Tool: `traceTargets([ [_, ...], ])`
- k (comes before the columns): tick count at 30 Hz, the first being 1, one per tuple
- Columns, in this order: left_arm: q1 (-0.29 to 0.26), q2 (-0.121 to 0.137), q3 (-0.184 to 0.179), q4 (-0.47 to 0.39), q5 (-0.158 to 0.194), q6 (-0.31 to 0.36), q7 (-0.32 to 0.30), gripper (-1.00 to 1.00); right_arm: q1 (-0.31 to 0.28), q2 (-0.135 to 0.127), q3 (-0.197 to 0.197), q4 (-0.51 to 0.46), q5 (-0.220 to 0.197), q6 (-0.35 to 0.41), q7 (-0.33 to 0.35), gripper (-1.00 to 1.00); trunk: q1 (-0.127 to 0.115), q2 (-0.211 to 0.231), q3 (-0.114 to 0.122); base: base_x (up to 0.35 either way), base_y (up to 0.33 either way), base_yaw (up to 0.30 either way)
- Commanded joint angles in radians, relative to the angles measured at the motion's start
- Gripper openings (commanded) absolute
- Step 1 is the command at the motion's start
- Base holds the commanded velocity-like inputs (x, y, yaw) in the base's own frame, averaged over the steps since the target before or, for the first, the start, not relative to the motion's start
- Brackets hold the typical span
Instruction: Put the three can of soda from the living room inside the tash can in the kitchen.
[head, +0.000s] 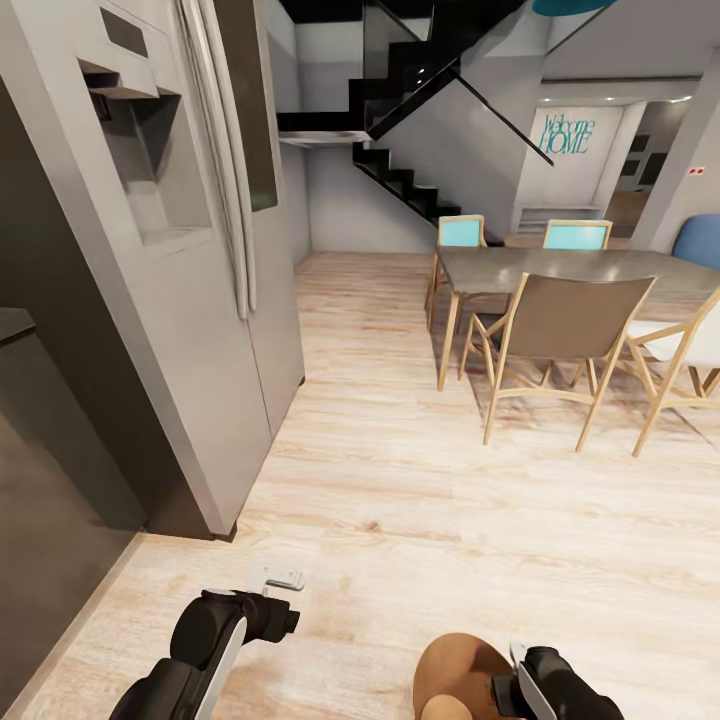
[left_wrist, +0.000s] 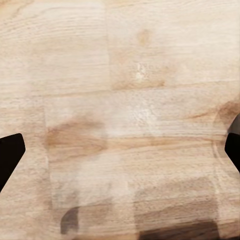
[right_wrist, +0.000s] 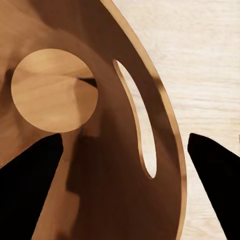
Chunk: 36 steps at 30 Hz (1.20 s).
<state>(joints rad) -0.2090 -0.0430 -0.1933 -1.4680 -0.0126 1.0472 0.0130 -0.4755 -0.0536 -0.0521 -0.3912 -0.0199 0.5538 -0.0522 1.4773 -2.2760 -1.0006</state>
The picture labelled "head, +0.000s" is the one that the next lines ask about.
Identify trash can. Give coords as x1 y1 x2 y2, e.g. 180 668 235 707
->
411 631 516 720

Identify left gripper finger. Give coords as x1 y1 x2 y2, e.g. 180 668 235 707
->
283 611 300 637

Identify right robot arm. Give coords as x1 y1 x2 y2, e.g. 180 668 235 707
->
492 640 625 720

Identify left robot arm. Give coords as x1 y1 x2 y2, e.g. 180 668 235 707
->
108 561 305 720

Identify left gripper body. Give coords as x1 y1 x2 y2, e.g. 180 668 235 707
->
241 591 290 645

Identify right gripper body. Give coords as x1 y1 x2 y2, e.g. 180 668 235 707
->
492 674 538 720

